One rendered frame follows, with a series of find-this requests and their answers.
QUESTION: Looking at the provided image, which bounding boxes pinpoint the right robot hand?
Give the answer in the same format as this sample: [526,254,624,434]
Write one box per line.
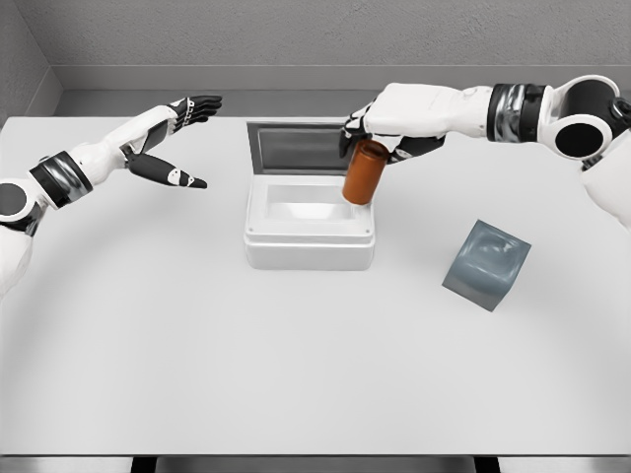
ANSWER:
[338,82,469,166]

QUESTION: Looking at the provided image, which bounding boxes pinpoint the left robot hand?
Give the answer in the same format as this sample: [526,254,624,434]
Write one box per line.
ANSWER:
[105,94,224,190]

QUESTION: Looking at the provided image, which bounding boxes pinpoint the brown cylindrical can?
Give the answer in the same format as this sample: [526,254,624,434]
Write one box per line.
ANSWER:
[341,139,389,205]

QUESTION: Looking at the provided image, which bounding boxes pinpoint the white box with hinged lid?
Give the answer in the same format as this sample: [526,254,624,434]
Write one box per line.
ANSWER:
[243,121,377,271]

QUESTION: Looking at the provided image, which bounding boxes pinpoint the grey metallic cube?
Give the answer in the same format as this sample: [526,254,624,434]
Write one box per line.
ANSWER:
[442,219,532,312]

